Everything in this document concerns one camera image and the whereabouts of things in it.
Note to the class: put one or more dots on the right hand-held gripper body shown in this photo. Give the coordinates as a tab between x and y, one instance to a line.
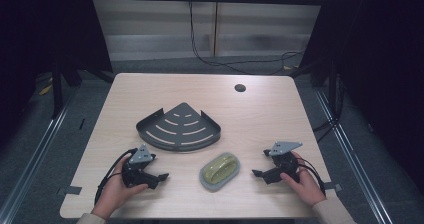
283	164

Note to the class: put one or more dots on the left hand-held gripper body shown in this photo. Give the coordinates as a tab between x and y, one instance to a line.
133	175

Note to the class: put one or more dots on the person's left hand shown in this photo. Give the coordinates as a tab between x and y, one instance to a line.
113	195

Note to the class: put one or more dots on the person's right hand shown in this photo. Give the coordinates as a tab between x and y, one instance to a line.
306	187

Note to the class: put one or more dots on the yellow soap bar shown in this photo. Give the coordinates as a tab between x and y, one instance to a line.
220	169

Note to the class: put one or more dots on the black metal corner shelf rack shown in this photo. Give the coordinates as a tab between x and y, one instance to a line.
180	127

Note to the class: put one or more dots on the grey tape strip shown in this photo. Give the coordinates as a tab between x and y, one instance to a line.
333	186
71	190

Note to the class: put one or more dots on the black table grommet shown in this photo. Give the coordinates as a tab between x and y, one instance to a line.
240	87

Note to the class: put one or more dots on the small black tape piece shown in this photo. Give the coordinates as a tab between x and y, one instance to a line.
82	124

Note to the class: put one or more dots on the black metal stand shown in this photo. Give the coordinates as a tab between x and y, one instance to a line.
332	90
57	90

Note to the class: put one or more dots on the yellow floor scrap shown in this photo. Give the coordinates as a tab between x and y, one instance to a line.
45	89

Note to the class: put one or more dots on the black curtain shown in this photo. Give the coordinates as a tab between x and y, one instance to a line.
383	67
40	34

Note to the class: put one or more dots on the metal floor rail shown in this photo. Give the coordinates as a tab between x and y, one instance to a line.
356	157
36	157

